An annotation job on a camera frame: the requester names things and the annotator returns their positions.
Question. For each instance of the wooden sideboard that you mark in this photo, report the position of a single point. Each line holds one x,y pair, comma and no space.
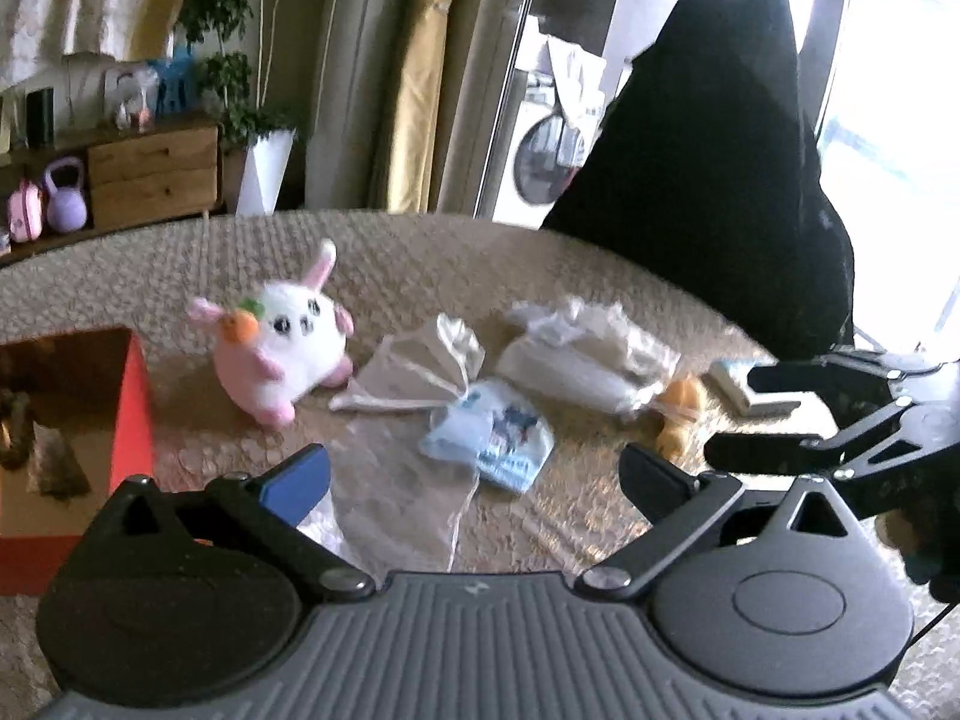
150,172

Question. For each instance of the black speaker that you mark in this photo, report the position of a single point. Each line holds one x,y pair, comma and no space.
40,118

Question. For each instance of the white washing machine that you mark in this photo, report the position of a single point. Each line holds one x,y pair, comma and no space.
540,157

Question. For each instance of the clear plastic bag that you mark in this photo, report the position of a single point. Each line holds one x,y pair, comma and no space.
397,480

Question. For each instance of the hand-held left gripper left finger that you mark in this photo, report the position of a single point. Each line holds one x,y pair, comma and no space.
296,484

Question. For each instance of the yellow curtain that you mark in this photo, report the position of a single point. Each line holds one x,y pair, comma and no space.
427,90

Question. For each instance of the black chair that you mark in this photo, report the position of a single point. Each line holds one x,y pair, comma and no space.
712,165

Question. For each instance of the white planter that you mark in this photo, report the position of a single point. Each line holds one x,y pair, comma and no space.
262,172

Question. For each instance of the green potted plant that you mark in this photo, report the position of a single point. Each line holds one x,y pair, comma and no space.
225,82

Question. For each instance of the small pink case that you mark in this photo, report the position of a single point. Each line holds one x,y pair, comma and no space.
25,214

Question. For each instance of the purple kettlebell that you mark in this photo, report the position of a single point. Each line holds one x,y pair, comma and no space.
66,202

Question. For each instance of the red storage box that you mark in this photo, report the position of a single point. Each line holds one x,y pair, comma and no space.
135,420

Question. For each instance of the small orange plush toy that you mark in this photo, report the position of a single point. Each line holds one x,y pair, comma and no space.
682,405

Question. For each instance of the blue face mask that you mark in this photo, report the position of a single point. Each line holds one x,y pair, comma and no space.
491,435

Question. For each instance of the pink white plush bunny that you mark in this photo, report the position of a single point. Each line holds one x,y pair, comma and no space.
300,330

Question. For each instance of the white towel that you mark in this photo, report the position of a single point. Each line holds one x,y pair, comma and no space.
570,367

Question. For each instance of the white pink ornament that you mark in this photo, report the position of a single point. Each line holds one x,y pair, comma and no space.
133,97

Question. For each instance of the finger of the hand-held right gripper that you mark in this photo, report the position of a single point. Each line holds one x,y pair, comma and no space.
757,454
795,384

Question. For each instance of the white flat box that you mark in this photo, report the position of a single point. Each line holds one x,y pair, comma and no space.
731,382

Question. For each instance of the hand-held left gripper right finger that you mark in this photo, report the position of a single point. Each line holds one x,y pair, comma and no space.
656,481

